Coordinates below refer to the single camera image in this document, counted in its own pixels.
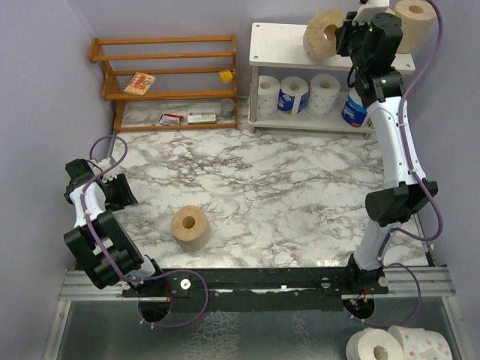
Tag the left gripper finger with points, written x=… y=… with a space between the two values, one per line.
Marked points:
x=125 y=195
x=116 y=206

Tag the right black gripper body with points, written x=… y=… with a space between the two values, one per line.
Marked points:
x=354 y=35

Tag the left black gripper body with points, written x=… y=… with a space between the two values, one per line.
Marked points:
x=113 y=187

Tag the pink dotted roll back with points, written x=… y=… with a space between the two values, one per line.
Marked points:
x=324 y=90

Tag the pink dotted roll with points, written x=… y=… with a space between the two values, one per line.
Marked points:
x=268 y=92
x=324 y=90

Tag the blue Tempo roll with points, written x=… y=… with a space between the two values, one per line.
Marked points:
x=353 y=112

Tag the pink dotted roll front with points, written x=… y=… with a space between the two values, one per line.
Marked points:
x=268 y=92

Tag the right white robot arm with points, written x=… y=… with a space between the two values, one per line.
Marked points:
x=371 y=46

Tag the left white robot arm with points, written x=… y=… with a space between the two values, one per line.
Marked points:
x=99 y=243

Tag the white two-tier shelf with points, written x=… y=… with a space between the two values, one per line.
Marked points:
x=279 y=45

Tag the red white small box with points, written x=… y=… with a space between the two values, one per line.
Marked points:
x=169 y=119

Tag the brown wooden rack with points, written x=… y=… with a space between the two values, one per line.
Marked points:
x=112 y=91

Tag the white green flat box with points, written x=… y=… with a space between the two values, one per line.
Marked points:
x=201 y=116

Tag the orange patterned booklet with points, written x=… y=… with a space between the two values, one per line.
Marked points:
x=139 y=84

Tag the yellow cube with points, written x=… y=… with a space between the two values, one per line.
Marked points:
x=226 y=76

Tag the small grey cup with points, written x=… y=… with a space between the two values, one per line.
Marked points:
x=227 y=107

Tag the plain white roll foreground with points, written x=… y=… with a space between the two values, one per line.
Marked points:
x=374 y=344

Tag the pink dotted roll foreground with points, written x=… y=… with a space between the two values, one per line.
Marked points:
x=421 y=344

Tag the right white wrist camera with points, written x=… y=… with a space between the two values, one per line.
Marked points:
x=368 y=10

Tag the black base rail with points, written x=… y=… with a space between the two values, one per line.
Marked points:
x=254 y=289

